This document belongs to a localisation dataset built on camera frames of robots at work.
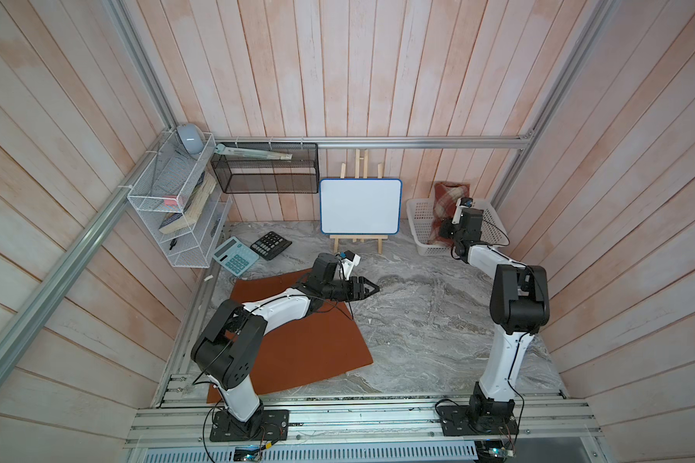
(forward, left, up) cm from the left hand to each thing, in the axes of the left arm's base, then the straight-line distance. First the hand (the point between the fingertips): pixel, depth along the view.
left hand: (373, 294), depth 84 cm
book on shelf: (+16, +51, +19) cm, 57 cm away
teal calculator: (+23, +50, -11) cm, 56 cm away
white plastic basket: (+44, -23, -7) cm, 51 cm away
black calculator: (+28, +38, -11) cm, 48 cm away
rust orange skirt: (-10, +14, -12) cm, 21 cm away
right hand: (+32, -28, +2) cm, 43 cm away
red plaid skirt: (+34, -27, +10) cm, 44 cm away
